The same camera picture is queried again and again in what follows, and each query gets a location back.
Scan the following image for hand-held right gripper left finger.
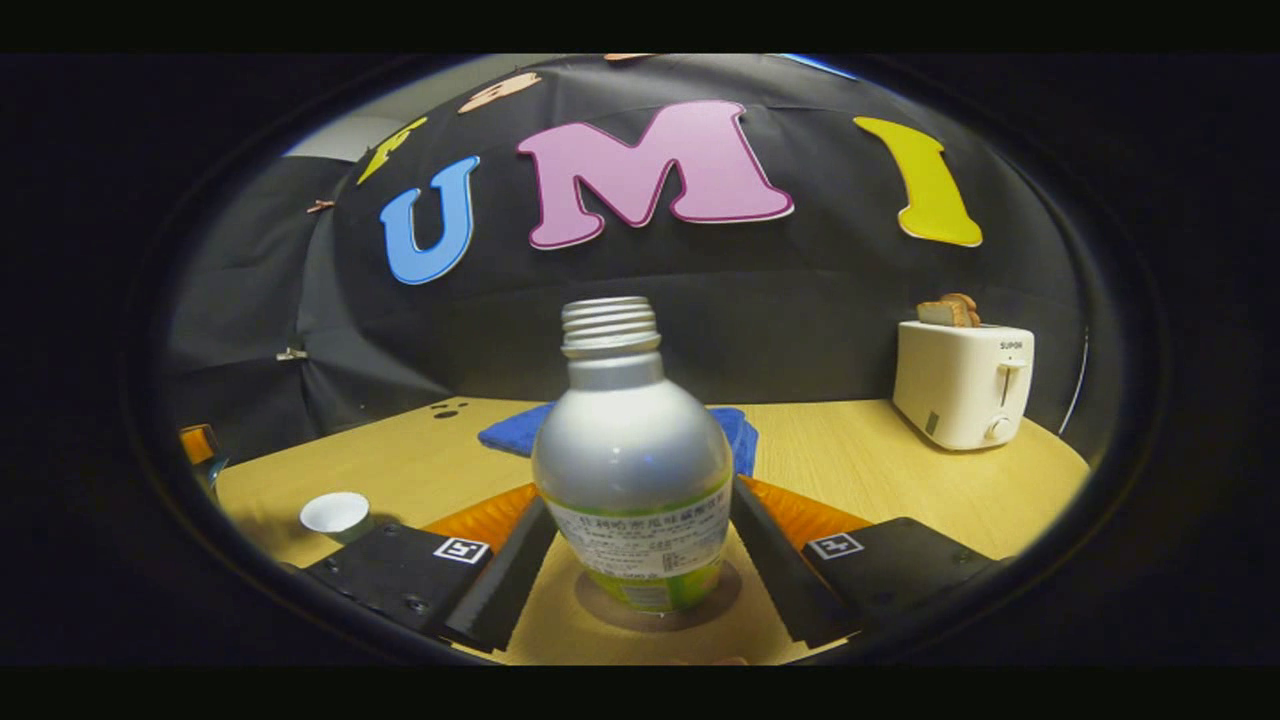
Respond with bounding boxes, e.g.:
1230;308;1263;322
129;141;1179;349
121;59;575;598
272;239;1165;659
300;484;559;654

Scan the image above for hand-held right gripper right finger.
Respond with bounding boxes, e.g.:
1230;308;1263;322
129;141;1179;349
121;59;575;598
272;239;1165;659
730;475;1001;649

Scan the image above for silver green-label water bottle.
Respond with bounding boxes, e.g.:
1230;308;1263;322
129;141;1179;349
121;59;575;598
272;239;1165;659
531;296;735;615

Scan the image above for blue folded towel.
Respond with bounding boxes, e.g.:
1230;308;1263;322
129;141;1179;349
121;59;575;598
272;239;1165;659
477;403;760;478

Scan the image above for black backdrop cloth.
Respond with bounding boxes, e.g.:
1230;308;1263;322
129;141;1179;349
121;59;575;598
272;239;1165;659
160;55;1091;471

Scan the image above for white toaster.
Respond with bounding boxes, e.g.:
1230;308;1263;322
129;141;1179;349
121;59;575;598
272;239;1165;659
892;320;1037;452

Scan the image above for toasted bread slice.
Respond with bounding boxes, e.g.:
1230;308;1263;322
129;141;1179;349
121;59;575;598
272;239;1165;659
916;293;982;329

